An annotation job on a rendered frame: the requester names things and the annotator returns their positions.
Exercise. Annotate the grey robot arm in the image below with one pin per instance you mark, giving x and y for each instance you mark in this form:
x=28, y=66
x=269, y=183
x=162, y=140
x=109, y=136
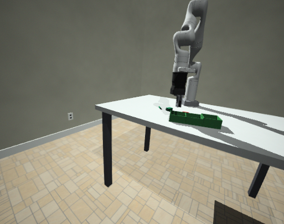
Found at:
x=194, y=39

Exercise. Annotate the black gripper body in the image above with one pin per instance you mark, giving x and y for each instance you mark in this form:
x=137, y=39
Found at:
x=179, y=79

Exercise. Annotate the green bin rack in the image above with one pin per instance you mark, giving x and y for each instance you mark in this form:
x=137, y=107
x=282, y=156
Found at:
x=202, y=120

